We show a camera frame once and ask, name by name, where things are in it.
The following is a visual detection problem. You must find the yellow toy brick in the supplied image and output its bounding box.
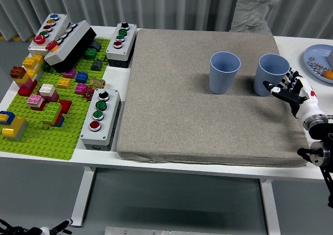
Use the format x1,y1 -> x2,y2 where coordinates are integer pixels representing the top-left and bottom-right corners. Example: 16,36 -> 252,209
57,77 -> 72,89

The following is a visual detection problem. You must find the green studded baseplate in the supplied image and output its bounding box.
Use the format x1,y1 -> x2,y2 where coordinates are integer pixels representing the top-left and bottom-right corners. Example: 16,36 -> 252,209
0,38 -> 111,161

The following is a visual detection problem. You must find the blue toy brick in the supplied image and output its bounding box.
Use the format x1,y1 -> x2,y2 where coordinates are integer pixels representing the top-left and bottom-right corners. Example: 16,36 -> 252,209
75,71 -> 89,84

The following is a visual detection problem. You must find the grey four-button control box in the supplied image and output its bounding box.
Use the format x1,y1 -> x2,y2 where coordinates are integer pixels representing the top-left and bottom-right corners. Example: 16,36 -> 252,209
106,22 -> 138,69
80,88 -> 122,151

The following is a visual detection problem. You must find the green orange blue brick stack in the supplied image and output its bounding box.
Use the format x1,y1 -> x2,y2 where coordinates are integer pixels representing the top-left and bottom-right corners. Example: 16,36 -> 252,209
41,101 -> 65,128

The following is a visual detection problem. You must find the blue and yellow brick stack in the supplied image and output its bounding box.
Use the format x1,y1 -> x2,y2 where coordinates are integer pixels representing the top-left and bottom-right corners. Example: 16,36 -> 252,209
0,110 -> 16,125

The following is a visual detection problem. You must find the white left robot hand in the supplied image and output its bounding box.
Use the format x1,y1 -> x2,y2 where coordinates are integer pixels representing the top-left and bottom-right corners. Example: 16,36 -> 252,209
27,218 -> 74,235

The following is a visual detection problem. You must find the brass valve red handwheel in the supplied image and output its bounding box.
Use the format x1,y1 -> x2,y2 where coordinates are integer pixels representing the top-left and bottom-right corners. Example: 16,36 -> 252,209
83,76 -> 106,100

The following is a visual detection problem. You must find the person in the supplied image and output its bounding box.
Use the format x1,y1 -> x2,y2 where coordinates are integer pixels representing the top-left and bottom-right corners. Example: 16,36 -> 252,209
228,0 -> 291,34

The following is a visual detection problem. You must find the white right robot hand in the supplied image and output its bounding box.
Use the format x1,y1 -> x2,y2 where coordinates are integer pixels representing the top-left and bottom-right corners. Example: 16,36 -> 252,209
262,66 -> 326,120

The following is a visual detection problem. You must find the grey five-button control box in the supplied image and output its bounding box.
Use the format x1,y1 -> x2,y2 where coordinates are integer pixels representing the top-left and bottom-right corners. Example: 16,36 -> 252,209
28,13 -> 71,57

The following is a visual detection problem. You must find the white on magenta brick stack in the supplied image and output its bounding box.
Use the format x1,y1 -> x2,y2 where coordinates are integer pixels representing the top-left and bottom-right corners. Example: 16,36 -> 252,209
36,83 -> 60,103

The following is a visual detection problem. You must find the multicoloured brick tower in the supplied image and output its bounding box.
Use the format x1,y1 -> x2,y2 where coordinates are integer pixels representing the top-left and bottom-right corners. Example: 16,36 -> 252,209
9,54 -> 45,97

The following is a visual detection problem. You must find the grey pleated curtain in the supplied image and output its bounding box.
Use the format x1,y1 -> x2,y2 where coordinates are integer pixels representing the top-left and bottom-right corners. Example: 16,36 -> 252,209
0,0 -> 333,42

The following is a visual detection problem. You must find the white table leg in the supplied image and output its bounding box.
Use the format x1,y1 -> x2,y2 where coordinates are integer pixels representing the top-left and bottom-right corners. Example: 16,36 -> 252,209
69,166 -> 96,227
259,178 -> 281,235

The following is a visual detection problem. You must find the green toy brick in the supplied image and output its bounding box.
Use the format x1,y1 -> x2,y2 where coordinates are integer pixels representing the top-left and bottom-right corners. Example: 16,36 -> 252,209
84,48 -> 98,60

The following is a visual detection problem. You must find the red toy brick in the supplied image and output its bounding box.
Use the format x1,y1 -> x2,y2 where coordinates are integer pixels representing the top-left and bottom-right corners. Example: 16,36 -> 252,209
59,99 -> 73,114

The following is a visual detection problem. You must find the pink white red brick stack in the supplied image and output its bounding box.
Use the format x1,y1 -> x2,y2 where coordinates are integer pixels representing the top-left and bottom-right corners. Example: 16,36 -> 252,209
27,94 -> 47,112

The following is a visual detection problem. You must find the grey-brown fabric mat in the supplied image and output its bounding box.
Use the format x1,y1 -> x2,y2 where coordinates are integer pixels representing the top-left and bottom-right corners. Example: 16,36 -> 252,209
116,28 -> 312,168

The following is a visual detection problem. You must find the light blue plate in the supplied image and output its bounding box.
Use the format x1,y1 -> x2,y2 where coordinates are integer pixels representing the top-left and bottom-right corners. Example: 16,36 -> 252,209
303,44 -> 333,84

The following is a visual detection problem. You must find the grey control box black base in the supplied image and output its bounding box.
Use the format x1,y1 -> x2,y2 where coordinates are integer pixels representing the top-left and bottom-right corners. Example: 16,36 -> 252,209
44,20 -> 97,73

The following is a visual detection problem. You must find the yellow on grey brick stack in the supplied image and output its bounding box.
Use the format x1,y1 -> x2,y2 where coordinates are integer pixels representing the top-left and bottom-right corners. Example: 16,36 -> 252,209
1,116 -> 29,141

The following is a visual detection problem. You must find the blue ribbed plastic cup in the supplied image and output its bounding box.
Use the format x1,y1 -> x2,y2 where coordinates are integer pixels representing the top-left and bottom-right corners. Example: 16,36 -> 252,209
253,53 -> 291,97
209,51 -> 241,95

